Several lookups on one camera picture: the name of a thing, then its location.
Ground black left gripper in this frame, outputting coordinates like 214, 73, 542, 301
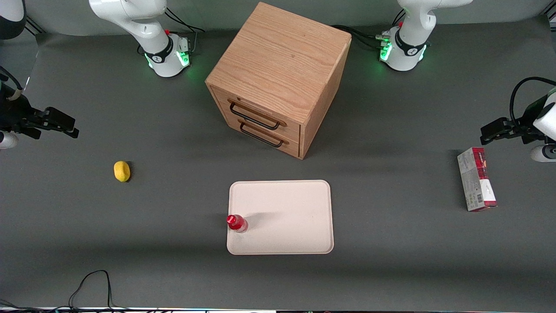
480, 96, 549, 146

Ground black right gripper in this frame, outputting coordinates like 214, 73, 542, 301
0, 83, 80, 140

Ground coke bottle with red cap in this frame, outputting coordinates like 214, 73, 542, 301
226, 214, 249, 233

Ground beige plastic tray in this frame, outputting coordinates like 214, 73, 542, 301
227, 180, 334, 255

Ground red tartan shortbread box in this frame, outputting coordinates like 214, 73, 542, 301
457, 147, 498, 212

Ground yellow lemon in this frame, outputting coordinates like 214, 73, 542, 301
114, 161, 131, 183

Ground wooden two-drawer cabinet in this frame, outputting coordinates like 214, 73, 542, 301
205, 2, 352, 160

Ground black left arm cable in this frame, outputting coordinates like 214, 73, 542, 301
510, 77, 556, 127

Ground dark metal frame rail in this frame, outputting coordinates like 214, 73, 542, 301
24, 17, 45, 36

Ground thin black loose cable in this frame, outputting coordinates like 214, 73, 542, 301
0, 270, 131, 313

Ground black right base cables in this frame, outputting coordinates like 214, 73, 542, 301
164, 7, 205, 53

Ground black base cables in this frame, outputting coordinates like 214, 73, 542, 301
332, 24, 391, 50
164, 7, 205, 53

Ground black left base cables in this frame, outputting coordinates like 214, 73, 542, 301
332, 24, 391, 50

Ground black metal drawer handle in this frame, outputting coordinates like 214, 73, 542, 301
229, 101, 281, 131
239, 122, 285, 148

